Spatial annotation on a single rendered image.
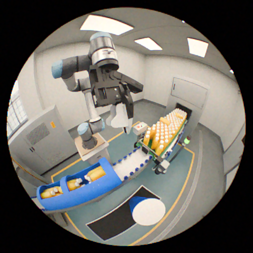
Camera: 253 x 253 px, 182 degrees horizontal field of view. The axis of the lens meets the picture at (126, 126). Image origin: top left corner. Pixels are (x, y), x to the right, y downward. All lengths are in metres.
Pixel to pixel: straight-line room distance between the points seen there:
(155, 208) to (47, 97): 3.34
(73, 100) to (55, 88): 0.82
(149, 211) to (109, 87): 0.81
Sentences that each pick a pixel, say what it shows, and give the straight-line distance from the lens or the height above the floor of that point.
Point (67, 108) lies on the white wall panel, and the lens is 3.01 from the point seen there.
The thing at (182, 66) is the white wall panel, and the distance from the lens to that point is 4.80.
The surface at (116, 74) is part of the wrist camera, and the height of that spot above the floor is 1.76.
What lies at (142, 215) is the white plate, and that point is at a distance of 0.76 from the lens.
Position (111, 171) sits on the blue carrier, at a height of 1.22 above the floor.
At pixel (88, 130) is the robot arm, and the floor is 1.35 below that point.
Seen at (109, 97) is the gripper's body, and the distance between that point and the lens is 0.17.
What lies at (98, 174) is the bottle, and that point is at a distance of 0.62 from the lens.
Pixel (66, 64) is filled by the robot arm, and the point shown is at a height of 1.84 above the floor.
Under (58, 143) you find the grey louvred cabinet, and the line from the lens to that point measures 2.07.
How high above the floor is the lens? 1.75
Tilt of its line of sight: 38 degrees down
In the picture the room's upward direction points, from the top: straight up
